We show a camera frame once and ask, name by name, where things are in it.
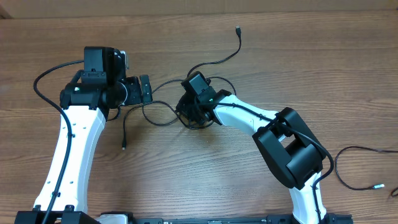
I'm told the black thin usb cable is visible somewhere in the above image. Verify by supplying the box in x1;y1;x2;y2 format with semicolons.
121;100;175;151

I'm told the black cable with silver plug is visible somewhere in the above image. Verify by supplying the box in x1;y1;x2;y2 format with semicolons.
334;146;398;191

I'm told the black cable usb-a plug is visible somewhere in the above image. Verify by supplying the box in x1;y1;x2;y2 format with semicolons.
187;26;242;77

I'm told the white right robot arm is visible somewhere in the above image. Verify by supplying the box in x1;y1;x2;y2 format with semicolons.
177;72;331;223

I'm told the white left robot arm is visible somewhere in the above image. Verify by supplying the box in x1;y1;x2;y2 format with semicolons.
15;47;152;223

